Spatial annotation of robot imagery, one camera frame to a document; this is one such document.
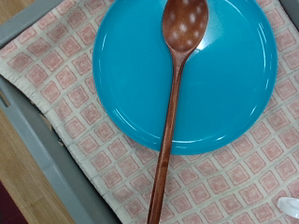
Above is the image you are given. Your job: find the brown wooden spoon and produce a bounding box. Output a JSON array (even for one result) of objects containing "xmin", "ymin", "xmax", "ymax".
[{"xmin": 146, "ymin": 0, "xmax": 209, "ymax": 224}]

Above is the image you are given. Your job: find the blue plastic plate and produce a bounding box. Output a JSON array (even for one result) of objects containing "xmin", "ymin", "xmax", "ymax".
[{"xmin": 93, "ymin": 0, "xmax": 278, "ymax": 156}]

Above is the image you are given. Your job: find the grey plastic crate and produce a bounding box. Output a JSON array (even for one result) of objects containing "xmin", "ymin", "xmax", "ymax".
[{"xmin": 0, "ymin": 0, "xmax": 299, "ymax": 224}]

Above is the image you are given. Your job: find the white mug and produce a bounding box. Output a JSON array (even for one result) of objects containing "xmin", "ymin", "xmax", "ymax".
[{"xmin": 277, "ymin": 196, "xmax": 299, "ymax": 219}]

